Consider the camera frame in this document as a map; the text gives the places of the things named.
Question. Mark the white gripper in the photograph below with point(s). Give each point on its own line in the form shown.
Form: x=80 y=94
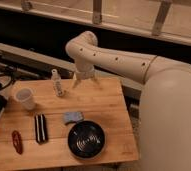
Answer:
x=80 y=75

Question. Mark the white ceramic cup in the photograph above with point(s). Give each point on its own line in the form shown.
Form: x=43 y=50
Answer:
x=25 y=97

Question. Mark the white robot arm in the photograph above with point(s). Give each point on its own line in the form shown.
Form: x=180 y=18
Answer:
x=165 y=101

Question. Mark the black ceramic bowl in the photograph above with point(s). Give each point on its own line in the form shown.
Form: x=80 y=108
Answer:
x=86 y=139

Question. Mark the clear plastic bottle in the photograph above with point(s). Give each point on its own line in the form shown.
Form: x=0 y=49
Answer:
x=57 y=83

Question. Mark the blue grey sponge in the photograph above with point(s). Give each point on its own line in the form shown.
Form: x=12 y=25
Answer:
x=72 y=117

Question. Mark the black white striped case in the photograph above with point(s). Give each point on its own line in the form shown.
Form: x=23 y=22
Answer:
x=40 y=129

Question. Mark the wooden railing frame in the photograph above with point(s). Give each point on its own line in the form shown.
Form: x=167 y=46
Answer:
x=167 y=20

